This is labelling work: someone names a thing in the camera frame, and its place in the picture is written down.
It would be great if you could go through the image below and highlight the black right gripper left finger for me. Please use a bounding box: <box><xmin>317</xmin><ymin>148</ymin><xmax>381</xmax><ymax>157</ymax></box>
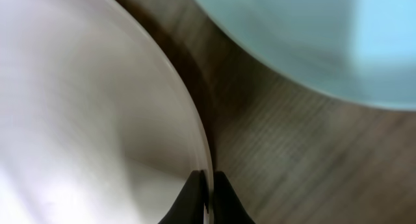
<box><xmin>159</xmin><ymin>170</ymin><xmax>208</xmax><ymax>224</ymax></box>

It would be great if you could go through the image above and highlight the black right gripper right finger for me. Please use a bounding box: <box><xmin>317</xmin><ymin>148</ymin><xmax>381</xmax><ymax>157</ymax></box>
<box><xmin>213</xmin><ymin>171</ymin><xmax>255</xmax><ymax>224</ymax></box>

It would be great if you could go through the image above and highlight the light blue plastic plate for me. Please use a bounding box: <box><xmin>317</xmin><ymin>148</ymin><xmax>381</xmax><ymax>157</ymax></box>
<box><xmin>195</xmin><ymin>0</ymin><xmax>415</xmax><ymax>111</ymax></box>

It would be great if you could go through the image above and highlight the pink plastic plate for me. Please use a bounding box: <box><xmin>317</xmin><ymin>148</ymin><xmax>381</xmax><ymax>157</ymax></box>
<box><xmin>1</xmin><ymin>0</ymin><xmax>213</xmax><ymax>223</ymax></box>

